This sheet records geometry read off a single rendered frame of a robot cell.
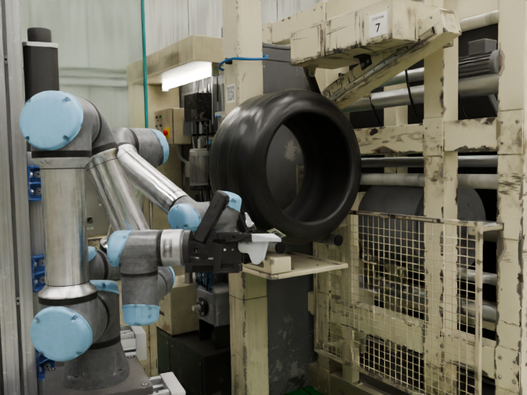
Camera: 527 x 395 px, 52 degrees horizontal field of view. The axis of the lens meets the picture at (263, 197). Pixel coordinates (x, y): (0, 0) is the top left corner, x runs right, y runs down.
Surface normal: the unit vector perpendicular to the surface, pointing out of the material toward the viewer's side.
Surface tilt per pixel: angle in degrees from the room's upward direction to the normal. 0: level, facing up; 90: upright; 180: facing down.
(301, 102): 79
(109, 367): 73
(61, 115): 83
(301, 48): 90
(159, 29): 90
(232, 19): 90
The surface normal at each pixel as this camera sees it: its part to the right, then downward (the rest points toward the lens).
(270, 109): -0.04, -0.51
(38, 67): 0.39, 0.05
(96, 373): 0.33, -0.25
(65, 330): -0.04, 0.20
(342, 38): -0.84, 0.05
